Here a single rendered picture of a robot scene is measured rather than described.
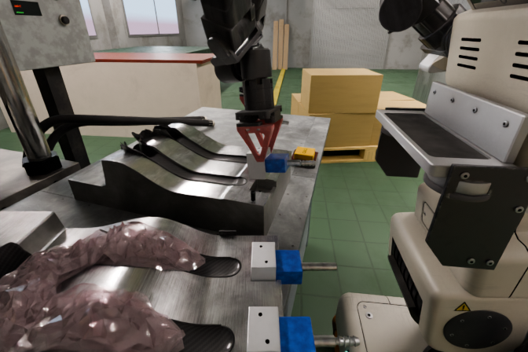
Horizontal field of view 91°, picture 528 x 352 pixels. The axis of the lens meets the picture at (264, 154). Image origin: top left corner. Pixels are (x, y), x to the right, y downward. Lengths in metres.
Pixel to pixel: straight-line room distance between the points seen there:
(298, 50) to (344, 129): 7.21
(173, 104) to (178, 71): 0.38
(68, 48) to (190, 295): 1.04
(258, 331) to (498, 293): 0.39
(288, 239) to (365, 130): 2.19
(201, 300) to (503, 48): 0.53
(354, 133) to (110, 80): 2.69
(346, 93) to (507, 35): 2.04
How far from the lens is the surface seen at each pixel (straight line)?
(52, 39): 1.23
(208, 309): 0.41
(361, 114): 2.59
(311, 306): 1.45
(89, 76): 3.63
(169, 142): 0.71
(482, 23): 0.54
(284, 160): 0.50
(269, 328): 0.36
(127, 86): 3.38
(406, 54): 10.27
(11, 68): 1.00
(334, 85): 2.42
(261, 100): 0.48
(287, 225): 0.60
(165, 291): 0.41
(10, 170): 1.16
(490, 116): 0.46
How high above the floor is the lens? 1.19
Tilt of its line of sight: 25 degrees down
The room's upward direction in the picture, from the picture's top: straight up
